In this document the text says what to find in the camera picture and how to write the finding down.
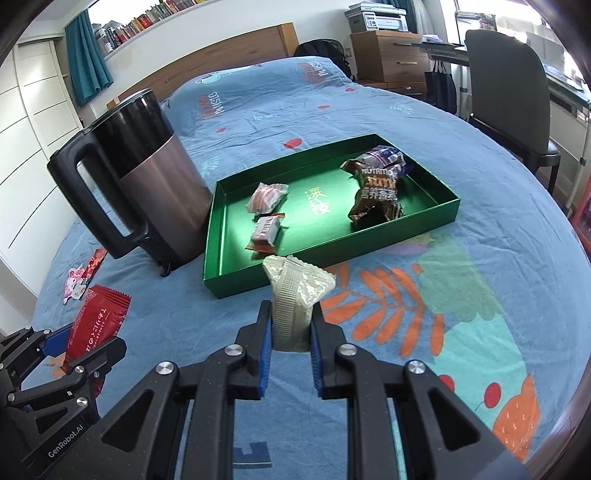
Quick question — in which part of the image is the pink My Melody candy bag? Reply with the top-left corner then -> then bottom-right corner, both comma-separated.
63,264 -> 89,305

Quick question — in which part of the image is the black backpack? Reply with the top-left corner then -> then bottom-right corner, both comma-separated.
294,39 -> 355,80

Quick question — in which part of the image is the white printer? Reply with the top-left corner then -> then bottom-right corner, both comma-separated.
345,2 -> 409,33

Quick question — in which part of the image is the grey office chair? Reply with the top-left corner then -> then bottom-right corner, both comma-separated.
464,28 -> 562,195

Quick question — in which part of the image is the teal curtain left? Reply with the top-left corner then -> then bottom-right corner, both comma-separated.
65,10 -> 113,107

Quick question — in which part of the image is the wooden drawer chest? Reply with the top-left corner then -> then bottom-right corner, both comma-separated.
351,30 -> 431,100

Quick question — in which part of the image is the green tray box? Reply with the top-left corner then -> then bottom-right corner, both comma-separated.
202,134 -> 460,298

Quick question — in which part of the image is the dark red snack pack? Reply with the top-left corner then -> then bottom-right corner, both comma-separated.
61,285 -> 131,373

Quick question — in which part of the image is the pink striped candy pack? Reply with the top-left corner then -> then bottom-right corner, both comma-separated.
245,182 -> 288,216

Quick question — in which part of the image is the red white biscuit pack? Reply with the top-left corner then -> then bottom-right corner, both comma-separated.
245,213 -> 284,254

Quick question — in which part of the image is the row of books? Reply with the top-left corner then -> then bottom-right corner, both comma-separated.
88,0 -> 202,56

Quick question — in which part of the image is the wooden headboard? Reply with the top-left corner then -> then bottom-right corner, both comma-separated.
106,22 -> 298,110

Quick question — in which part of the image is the desk by window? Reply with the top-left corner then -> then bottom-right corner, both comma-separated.
396,38 -> 591,204

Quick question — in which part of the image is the white wardrobe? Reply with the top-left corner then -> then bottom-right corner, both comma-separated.
0,39 -> 82,296

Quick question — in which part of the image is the brown nutritious snack bag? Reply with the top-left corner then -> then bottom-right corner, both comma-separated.
341,160 -> 404,225

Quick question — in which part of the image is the black brown electric kettle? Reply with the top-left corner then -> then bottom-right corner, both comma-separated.
48,89 -> 212,275

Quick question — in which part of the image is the blue silver snack bag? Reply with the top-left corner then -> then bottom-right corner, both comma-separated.
358,145 -> 411,177

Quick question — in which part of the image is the beige snack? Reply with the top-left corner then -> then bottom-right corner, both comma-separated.
263,255 -> 335,352

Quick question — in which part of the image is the dark tote bag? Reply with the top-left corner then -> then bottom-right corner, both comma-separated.
425,61 -> 458,115

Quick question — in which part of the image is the red white snack pouch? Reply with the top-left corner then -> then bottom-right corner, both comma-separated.
82,248 -> 107,283

